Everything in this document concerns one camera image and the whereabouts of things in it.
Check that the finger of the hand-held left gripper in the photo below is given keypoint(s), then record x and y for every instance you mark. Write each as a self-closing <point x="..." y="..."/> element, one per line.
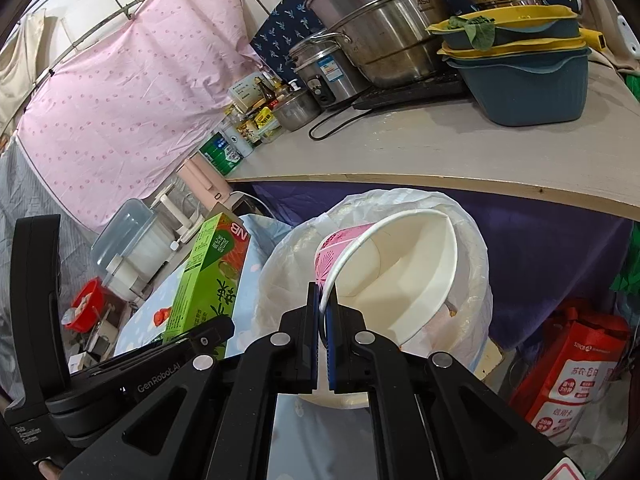
<point x="210" y="335"/>

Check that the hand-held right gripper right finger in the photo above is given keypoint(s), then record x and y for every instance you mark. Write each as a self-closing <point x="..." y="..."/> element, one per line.
<point x="330" y="360"/>

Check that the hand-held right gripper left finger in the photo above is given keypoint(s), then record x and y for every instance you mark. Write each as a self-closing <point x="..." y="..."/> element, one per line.
<point x="314" y="355"/>

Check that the lime green tall carton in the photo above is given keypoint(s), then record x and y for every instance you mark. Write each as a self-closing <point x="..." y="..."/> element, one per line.
<point x="200" y="280"/>

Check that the pink paper cup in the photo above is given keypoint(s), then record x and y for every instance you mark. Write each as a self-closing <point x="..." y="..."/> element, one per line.
<point x="400" y="270"/>

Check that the orange snack wrapper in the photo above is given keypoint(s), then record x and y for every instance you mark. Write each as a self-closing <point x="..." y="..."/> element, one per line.
<point x="162" y="316"/>

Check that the red plastic basin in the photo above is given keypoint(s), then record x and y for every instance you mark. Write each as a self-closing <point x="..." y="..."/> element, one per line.
<point x="92" y="300"/>

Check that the white cylindrical appliance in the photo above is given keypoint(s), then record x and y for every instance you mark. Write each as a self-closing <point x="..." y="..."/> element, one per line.
<point x="125" y="275"/>

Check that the white dish box blue lid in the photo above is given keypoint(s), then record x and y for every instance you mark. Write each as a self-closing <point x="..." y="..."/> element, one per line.
<point x="125" y="225"/>

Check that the white glass kettle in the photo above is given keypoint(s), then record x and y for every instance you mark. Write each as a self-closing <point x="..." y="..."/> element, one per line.
<point x="172" y="210"/>

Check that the grey patterned cloth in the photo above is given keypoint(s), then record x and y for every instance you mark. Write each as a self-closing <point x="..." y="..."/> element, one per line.
<point x="25" y="180"/>

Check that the pink electric kettle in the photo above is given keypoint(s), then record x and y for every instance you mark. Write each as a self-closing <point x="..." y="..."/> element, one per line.
<point x="200" y="180"/>

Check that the white bottle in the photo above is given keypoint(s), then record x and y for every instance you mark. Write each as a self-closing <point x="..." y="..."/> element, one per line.
<point x="237" y="137"/>

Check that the dark sauce bottle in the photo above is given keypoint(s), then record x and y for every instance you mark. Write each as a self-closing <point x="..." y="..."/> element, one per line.
<point x="250" y="132"/>

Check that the pink dotted cloth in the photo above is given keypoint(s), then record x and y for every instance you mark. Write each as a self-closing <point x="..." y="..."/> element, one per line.
<point x="125" y="110"/>

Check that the yellow packet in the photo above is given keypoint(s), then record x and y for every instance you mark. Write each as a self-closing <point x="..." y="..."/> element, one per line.
<point x="265" y="119"/>

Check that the wooden counter board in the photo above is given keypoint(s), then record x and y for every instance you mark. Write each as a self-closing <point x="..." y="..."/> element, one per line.
<point x="425" y="150"/>

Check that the purple cloth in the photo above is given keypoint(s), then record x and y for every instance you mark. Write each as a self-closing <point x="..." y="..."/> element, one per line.
<point x="540" y="260"/>

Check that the small steel pot with lid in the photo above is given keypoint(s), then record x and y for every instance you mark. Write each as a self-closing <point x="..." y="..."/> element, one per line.
<point x="295" y="110"/>

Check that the white green printed box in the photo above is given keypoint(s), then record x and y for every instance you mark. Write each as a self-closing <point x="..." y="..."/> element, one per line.
<point x="245" y="92"/>

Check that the red shopping bag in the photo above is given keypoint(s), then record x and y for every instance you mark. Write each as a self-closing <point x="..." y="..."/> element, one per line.
<point x="575" y="360"/>

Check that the cream hanging cloth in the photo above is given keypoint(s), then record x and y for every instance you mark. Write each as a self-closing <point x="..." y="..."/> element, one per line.
<point x="22" y="65"/>

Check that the red label sauce bottle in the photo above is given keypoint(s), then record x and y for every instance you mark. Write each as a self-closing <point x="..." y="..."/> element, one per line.
<point x="269" y="91"/>

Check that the black induction cooker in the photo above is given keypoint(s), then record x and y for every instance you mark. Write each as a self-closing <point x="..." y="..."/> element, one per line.
<point x="415" y="91"/>

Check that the steel rice cooker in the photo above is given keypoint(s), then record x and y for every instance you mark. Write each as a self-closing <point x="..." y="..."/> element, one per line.
<point x="325" y="70"/>

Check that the large blue plastic basin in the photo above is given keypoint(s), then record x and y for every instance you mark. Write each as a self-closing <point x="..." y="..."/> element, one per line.
<point x="525" y="90"/>

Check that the large steel steamer pot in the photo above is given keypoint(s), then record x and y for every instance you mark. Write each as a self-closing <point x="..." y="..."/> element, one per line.
<point x="380" y="25"/>

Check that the green vegetable leaf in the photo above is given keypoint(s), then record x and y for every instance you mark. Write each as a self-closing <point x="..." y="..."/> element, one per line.
<point x="475" y="30"/>

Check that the large yellow strainer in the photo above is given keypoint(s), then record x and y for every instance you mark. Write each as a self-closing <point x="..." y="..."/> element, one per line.
<point x="525" y="49"/>

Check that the small blue plastic basin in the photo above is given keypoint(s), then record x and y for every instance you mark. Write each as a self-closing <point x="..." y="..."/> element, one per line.
<point x="530" y="30"/>

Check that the small yellow strainer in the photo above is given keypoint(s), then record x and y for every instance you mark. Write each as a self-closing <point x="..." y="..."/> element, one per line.
<point x="525" y="12"/>

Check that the white power strip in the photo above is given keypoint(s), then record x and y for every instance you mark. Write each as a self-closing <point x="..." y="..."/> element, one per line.
<point x="629" y="35"/>

